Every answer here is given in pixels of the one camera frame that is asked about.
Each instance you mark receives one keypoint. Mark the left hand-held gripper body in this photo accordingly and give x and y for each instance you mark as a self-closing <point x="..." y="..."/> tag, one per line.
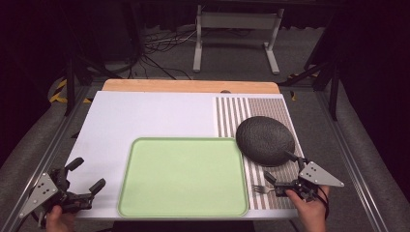
<point x="45" y="190"/>

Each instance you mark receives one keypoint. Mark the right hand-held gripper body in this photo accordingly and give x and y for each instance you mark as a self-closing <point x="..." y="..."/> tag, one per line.
<point x="314" y="175"/>

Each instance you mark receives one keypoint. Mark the silver fork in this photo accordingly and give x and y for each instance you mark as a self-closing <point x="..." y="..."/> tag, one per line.
<point x="259" y="189"/>

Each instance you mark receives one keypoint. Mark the black textured oval plate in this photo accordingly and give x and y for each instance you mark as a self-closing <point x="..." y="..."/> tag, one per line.
<point x="265" y="141"/>

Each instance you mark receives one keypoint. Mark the light green tray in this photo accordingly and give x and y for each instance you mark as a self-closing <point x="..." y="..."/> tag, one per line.
<point x="183" y="177"/>

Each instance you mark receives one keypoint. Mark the person's left hand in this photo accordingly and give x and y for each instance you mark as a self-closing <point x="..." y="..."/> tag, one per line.
<point x="59" y="222"/>

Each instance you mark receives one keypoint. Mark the person's right hand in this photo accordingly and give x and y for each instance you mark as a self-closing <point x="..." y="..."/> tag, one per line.
<point x="311" y="214"/>

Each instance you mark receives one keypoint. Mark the striped brown white placemat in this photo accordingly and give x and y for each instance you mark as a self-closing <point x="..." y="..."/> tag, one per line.
<point x="233" y="112"/>

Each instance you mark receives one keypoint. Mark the black tripod stand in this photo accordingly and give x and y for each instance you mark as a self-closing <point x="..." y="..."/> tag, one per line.
<point x="330" y="79"/>
<point x="72" y="80"/>

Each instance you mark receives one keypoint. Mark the white table board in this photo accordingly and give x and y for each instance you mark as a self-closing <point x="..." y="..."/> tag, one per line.
<point x="145" y="114"/>

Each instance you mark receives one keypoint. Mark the grey metal stand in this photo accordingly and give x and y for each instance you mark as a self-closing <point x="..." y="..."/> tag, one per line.
<point x="237" y="21"/>

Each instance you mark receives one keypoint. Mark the aluminium frame rail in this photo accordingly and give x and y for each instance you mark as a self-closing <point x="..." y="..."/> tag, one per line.
<point x="48" y="151"/>
<point x="348" y="151"/>

